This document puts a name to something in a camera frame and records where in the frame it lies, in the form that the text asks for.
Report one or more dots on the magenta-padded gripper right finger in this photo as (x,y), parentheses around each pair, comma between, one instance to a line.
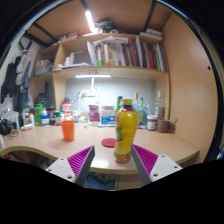
(148,160)

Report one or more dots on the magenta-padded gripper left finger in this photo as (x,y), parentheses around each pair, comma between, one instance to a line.
(78,160)

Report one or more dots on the yellow juice bottle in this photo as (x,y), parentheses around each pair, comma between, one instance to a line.
(125,133)

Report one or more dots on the orange plastic cup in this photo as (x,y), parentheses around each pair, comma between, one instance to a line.
(68,130)

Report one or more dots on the flat round red coaster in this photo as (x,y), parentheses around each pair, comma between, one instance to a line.
(108,142)

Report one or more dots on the white-lidded brown jar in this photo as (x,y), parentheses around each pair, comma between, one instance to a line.
(152,123)

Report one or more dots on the brown ceramic mug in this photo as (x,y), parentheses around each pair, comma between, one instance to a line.
(163,125)

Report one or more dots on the green-capped clear bottle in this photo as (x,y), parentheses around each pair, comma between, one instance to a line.
(141,111)

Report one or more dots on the magenta packet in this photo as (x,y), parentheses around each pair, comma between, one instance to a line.
(94,113)

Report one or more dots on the red and white can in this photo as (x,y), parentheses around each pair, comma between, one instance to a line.
(66,109)

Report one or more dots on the blue-labelled white jar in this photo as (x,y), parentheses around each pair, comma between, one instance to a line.
(45,119)

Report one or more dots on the white and blue box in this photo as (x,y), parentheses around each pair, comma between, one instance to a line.
(107,115)

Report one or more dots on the clear glass bottle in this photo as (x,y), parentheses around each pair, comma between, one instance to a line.
(159,106)

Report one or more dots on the green drink bottle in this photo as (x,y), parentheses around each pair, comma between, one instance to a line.
(119,103)

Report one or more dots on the green plastic jar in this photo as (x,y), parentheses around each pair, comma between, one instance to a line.
(38,109)

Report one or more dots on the black box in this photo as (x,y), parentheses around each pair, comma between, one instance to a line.
(42,99)

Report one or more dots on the black headphones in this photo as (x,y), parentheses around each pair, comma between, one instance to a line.
(4,126)

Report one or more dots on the white bar desk lamp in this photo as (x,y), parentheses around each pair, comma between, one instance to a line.
(93,76)

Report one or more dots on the hanging clothes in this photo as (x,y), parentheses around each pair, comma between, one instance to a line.
(10,80)

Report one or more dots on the ceiling tube light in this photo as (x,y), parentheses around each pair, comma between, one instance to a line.
(90,21)

